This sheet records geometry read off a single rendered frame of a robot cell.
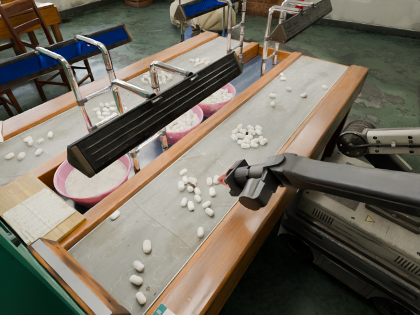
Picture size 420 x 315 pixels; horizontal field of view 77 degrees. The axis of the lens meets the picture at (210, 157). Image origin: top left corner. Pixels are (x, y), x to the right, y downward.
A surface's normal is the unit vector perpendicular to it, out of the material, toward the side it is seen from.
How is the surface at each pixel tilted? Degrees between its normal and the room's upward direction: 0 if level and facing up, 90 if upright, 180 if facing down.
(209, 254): 0
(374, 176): 40
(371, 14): 88
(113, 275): 0
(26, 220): 0
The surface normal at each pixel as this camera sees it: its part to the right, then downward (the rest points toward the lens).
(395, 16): -0.52, 0.55
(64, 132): -0.01, -0.74
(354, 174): -0.60, -0.72
